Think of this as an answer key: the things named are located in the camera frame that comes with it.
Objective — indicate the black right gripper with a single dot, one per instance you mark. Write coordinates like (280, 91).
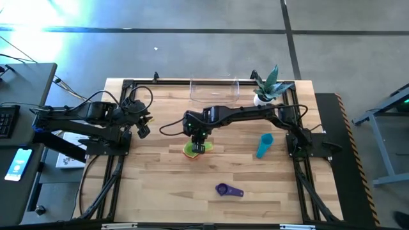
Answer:
(196, 123)

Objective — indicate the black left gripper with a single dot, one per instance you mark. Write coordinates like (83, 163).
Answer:
(139, 113)

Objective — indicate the green measuring cup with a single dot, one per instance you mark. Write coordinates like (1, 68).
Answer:
(209, 147)

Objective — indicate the purple measuring cup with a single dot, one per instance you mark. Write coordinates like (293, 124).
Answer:
(223, 189)

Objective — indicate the teal measuring cup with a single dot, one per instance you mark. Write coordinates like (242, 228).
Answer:
(264, 145)

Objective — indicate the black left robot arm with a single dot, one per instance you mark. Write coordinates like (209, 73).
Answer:
(80, 116)

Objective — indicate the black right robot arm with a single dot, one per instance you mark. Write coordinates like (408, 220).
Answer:
(249, 113)

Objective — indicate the clear plastic basket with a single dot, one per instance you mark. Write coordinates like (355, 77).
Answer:
(214, 94)

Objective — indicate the white plant pot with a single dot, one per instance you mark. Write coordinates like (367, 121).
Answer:
(259, 101)

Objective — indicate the white printed booklet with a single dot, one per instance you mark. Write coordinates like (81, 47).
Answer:
(68, 159)

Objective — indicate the green leafy plant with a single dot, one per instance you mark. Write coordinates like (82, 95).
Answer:
(271, 86)

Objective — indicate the gray desk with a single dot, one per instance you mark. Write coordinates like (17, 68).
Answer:
(28, 83)

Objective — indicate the smartphone with blue screen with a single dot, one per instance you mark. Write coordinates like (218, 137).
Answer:
(18, 164)

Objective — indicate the black caster wheel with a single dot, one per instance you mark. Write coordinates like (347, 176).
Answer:
(40, 210)

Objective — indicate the black keyboard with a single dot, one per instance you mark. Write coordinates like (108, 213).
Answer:
(8, 121)

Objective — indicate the dark gray stand surface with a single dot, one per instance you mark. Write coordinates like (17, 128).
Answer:
(19, 198)

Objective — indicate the black floor mat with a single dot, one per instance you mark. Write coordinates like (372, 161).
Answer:
(348, 191)

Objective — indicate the gray metal stand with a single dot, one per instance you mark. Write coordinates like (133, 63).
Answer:
(380, 140)

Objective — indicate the black aluminium table frame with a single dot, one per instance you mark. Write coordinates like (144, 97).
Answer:
(166, 82)

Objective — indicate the black frame clamp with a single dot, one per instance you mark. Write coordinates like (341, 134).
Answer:
(156, 76)
(253, 74)

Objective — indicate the silver frame bracket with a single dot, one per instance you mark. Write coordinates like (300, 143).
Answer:
(118, 226)
(297, 227)

